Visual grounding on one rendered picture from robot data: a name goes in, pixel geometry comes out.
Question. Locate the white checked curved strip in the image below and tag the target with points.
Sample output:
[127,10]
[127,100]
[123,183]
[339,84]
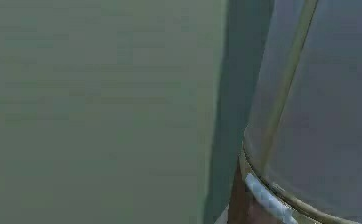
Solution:
[267,198]

